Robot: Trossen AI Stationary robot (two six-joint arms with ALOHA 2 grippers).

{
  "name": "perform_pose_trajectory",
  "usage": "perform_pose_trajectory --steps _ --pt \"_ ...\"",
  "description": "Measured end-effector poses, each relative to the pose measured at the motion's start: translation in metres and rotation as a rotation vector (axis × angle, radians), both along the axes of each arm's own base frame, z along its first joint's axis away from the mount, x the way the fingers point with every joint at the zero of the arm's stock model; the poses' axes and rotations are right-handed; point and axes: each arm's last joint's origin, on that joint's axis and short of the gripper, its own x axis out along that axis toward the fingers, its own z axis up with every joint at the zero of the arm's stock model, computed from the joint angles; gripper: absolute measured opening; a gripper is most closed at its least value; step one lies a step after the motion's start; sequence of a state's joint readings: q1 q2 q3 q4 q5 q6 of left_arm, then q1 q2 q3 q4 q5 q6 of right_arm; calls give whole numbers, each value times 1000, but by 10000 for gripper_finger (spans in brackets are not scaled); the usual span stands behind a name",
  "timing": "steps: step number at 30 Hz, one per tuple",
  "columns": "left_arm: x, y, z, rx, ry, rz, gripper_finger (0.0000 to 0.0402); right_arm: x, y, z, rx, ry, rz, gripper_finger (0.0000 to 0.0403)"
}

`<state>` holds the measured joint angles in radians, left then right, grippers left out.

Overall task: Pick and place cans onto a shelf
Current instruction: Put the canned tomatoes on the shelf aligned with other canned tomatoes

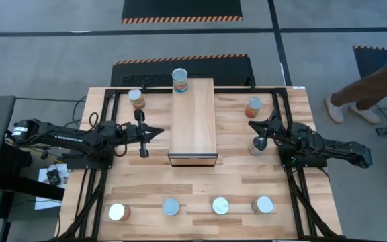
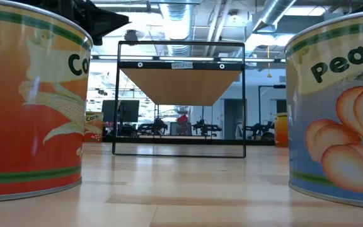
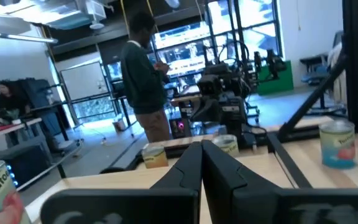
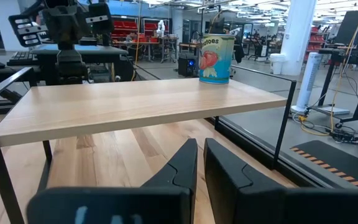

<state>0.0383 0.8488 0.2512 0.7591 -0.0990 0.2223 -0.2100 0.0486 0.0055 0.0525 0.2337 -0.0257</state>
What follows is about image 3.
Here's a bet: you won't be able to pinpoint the computer tower pink light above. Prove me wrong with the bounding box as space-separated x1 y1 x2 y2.
168 118 193 140

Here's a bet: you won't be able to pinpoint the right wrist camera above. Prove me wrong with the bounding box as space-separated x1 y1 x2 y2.
196 73 223 96

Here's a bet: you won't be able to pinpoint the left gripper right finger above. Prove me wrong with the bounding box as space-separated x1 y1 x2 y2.
201 139 358 224

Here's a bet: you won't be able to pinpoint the green board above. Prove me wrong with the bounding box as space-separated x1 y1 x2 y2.
256 60 295 96

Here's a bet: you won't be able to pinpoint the table with red mat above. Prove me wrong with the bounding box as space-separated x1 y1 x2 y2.
0 117 43 147

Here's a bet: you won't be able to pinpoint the white ceiling unit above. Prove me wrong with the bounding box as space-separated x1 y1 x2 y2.
84 0 108 30

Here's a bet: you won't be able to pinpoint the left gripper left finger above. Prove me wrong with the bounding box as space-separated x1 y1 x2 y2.
40 140 204 224

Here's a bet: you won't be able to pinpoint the person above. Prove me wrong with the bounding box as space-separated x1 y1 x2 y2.
0 80 30 125
119 11 172 144

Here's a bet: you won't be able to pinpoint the dark blue partition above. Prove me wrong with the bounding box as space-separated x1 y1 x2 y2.
17 77 62 135

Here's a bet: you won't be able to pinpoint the blue office chair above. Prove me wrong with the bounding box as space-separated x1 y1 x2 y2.
299 30 347 116

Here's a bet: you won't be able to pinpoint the whiteboard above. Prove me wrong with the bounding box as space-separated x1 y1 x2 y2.
59 61 111 101

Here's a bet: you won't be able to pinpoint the ceiling tube light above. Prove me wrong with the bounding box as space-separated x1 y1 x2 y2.
0 30 58 44

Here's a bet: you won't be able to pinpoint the small bucket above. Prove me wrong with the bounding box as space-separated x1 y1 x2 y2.
112 119 127 133

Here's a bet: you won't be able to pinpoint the corn can orange label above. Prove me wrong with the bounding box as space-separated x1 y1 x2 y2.
140 144 169 169

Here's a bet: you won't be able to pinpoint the food can pale label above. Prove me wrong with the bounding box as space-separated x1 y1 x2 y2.
211 134 240 157

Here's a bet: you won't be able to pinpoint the black aluminium rig frame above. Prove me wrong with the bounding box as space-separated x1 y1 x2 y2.
277 0 358 142

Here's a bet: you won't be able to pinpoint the black computer blue lights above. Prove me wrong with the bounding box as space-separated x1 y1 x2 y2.
0 142 53 189

